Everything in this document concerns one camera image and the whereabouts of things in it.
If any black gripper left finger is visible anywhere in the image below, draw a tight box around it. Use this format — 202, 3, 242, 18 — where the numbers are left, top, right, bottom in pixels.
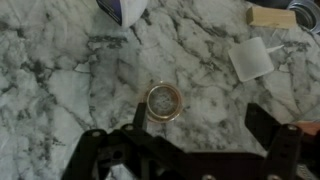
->
61, 102, 188, 180

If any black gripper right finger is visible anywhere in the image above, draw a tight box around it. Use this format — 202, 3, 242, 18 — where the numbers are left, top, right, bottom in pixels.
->
244, 103, 320, 180

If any small jar with orange lid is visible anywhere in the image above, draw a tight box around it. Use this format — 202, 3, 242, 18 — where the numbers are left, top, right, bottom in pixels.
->
143, 81, 185, 124

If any frosted plastic cup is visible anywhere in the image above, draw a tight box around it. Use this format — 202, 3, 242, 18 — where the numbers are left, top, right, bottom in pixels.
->
227, 36, 285, 83

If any wooden block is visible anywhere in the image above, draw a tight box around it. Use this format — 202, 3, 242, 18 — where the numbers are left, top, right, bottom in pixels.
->
245, 5, 298, 30

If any white bottle with blue cap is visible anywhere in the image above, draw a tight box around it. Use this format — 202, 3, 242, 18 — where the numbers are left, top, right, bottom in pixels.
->
95, 0, 150, 28

